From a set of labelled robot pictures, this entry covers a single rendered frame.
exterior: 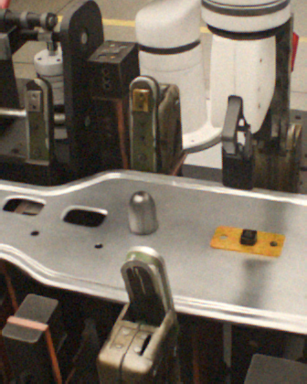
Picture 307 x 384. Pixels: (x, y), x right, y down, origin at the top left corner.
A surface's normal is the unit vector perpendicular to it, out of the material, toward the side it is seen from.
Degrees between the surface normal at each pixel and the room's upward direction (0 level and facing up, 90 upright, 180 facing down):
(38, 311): 0
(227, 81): 87
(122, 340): 0
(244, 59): 82
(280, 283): 0
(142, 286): 102
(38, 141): 78
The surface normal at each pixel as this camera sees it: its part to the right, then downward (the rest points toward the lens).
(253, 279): -0.07, -0.81
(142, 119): -0.34, 0.39
